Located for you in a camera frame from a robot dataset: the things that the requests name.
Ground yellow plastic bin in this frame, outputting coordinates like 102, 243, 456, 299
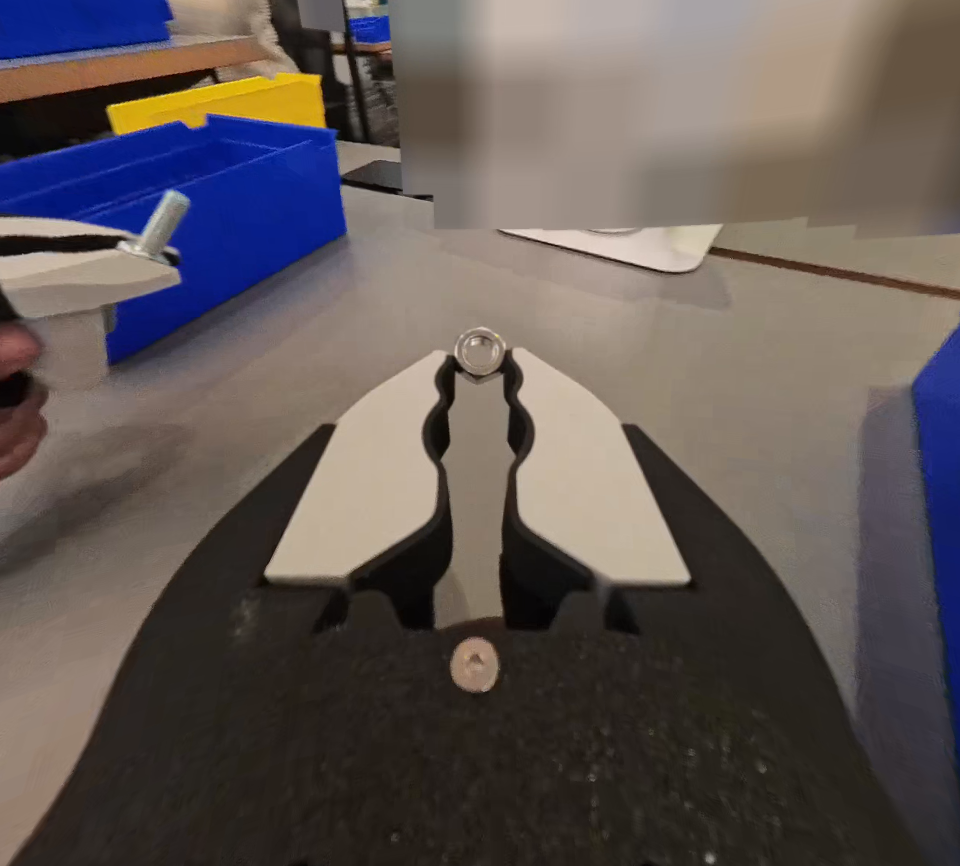
106, 73, 327, 136

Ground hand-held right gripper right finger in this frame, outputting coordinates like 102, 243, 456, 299
501, 347, 692, 631

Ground silver hex bolt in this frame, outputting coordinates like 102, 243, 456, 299
118, 189, 191, 266

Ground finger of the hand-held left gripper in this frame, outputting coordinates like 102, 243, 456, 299
0, 215, 135, 250
0, 248, 183, 320

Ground person's left hand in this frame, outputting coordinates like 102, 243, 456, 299
0, 322, 50, 481

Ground silver hex nut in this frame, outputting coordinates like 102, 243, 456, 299
455, 327, 510, 381

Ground black desk mat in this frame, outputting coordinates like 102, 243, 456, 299
341, 159, 435, 201

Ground blue divided plastic bin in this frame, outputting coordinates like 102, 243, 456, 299
0, 114, 348, 366
911, 326, 960, 781

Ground instruction board on white stand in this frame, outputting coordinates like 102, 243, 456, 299
498, 224, 723, 275

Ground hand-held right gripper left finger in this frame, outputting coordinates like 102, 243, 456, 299
264, 348, 455, 631

